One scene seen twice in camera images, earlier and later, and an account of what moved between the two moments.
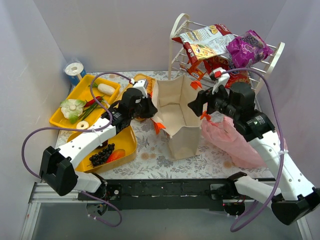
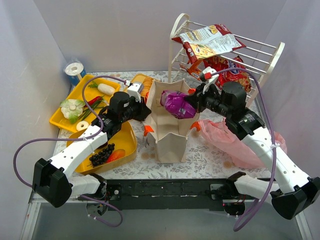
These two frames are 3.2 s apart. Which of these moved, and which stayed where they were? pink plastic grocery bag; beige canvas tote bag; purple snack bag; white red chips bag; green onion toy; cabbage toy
Moved: beige canvas tote bag; purple snack bag
Stayed: pink plastic grocery bag; white red chips bag; green onion toy; cabbage toy
